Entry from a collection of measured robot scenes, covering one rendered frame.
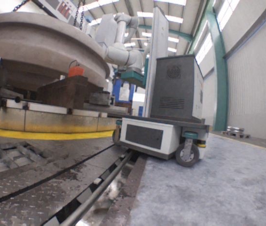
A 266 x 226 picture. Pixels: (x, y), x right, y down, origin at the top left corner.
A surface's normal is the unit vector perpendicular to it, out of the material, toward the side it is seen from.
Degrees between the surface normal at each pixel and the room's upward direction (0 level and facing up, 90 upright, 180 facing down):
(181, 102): 90
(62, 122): 90
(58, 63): 90
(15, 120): 90
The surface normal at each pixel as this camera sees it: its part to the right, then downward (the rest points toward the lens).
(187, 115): -0.62, -0.10
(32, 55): 0.69, 0.07
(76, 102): 0.82, 0.09
